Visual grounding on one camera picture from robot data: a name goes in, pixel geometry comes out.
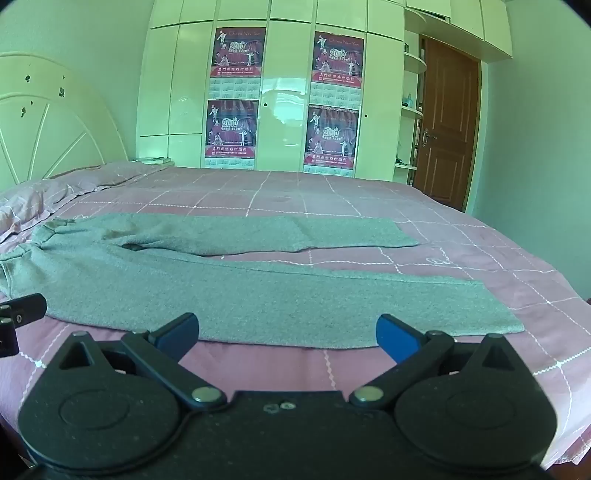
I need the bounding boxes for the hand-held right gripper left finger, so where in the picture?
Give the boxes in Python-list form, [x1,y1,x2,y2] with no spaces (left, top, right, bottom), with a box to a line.
[58,312,228,412]

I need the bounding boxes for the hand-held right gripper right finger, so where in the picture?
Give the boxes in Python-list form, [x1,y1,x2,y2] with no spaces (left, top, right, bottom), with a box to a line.
[348,314,532,412]

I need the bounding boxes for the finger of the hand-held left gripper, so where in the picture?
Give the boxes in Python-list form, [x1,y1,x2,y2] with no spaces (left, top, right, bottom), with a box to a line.
[0,293,48,358]

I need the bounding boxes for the grey towel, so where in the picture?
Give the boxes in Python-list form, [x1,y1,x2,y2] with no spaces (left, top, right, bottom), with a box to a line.
[0,212,525,350]

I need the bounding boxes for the pink checked pillow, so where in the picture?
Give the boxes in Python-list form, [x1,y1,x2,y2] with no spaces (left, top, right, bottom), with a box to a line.
[0,178,100,243]

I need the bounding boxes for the bed with pink checked sheet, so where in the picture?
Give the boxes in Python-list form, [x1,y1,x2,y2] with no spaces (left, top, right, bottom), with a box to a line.
[0,161,591,468]

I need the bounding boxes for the white fan-patterned headboard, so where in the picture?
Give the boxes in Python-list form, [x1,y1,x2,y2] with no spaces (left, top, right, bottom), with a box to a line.
[0,52,131,185]

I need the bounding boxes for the brown wooden door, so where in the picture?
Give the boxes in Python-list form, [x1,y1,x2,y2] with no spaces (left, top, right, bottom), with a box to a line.
[412,37,481,212]

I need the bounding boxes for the white corner shelf unit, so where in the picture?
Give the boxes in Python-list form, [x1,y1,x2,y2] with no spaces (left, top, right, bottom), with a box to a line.
[393,8,428,185]

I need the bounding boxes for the white glossy wardrobe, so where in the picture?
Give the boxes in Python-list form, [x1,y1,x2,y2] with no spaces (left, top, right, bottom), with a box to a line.
[135,0,515,185]

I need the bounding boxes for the red wall poster with calendar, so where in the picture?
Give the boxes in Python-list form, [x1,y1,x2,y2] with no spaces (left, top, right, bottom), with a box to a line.
[303,106,360,179]
[309,31,365,108]
[210,27,267,100]
[204,99,259,170]

